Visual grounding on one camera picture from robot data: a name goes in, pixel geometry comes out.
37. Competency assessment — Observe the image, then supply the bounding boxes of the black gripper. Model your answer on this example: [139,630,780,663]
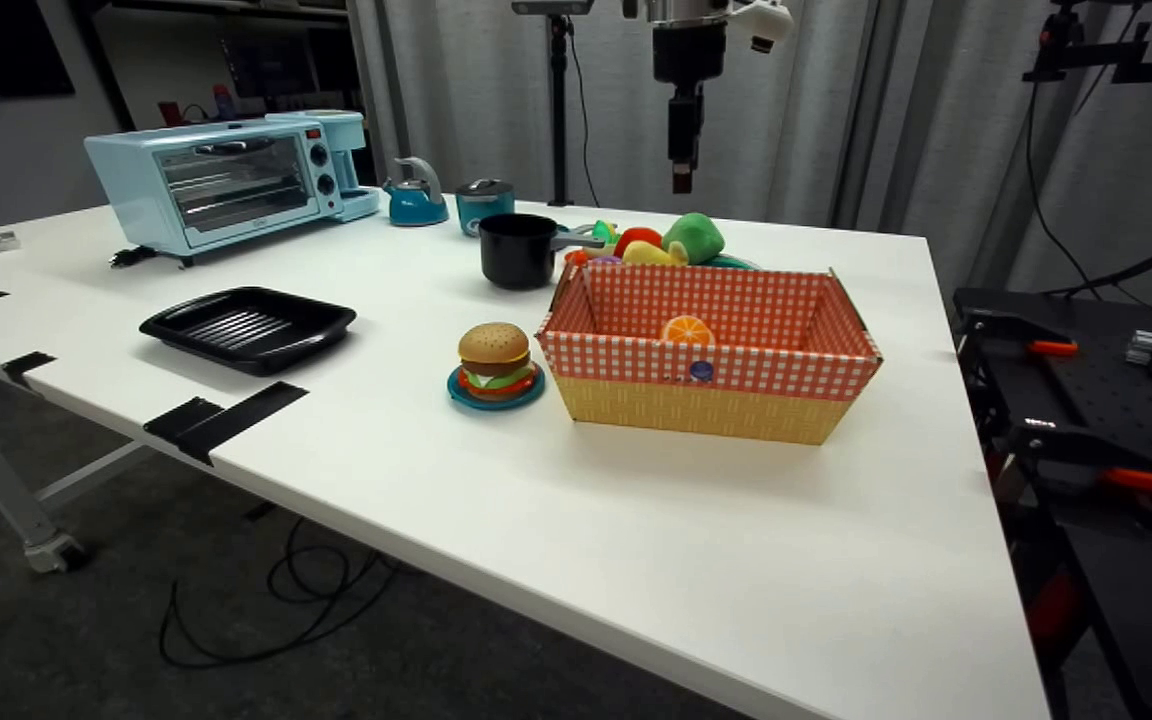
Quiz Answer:
[651,25,725,194]

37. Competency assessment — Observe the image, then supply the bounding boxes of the green plush toy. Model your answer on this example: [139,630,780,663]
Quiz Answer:
[665,212,725,264]

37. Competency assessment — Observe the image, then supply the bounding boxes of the red tomato plush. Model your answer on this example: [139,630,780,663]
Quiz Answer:
[610,227,665,256]

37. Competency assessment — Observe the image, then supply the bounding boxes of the orange checkered paper box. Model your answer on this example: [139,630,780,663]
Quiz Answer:
[534,264,885,443]

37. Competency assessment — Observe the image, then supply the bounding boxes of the teal toy pot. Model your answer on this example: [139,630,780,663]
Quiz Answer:
[455,175,517,236]

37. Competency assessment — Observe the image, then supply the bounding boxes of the toy hamburger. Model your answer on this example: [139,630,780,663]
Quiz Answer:
[455,322,534,400]

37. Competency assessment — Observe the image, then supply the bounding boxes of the teal toy kettle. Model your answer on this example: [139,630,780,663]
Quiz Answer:
[383,157,448,227]

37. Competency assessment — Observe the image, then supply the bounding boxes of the black pot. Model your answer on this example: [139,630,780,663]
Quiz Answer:
[480,212,592,293]

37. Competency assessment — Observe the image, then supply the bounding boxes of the grey curtain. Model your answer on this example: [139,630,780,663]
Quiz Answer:
[348,0,1152,305]

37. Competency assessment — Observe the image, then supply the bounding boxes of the small teal plate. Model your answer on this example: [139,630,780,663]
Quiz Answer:
[442,366,549,411]

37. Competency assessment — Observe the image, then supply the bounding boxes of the black baking tray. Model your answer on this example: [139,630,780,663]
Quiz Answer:
[139,284,354,377]

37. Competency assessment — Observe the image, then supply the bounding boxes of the light blue toaster oven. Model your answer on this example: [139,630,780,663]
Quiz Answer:
[82,107,378,261]

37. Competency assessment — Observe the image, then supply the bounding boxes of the black camera stand pole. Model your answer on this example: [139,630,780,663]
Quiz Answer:
[506,0,592,204]

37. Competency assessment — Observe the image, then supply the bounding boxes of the black clamp orange handle upper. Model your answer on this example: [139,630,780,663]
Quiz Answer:
[954,308,1078,366]

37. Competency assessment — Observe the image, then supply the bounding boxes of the black clamp orange handle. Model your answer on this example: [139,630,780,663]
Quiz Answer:
[954,308,1078,366]
[1005,414,1152,500]

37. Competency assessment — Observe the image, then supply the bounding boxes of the black clamp orange handle lower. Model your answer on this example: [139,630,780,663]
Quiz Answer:
[1005,414,1152,500]

